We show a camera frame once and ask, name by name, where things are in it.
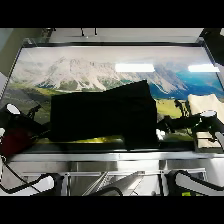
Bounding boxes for black cable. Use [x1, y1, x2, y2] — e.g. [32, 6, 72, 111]
[0, 156, 36, 195]
[89, 185, 125, 197]

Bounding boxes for red garment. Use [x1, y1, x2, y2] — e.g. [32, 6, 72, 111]
[0, 127, 35, 158]

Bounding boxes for black garment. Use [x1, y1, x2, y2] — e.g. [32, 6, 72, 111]
[48, 79, 160, 152]

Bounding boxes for silver frame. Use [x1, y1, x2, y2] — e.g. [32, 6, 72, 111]
[0, 150, 224, 197]

